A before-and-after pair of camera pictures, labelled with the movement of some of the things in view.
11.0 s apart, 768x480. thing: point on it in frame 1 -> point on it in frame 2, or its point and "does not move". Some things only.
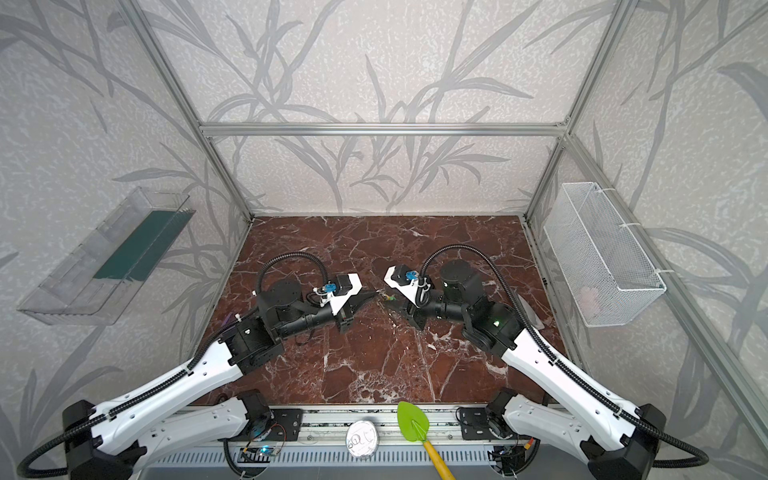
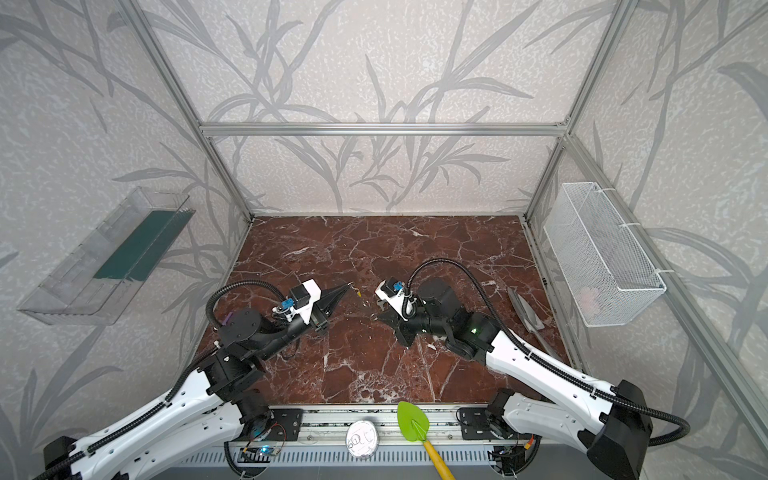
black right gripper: [414, 310] -> [399, 324]
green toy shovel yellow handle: [415, 424] does not move
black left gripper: [345, 312] -> [318, 312]
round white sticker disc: [362, 438] does not move
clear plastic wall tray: [94, 282] does not move
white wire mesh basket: [609, 274] does not move
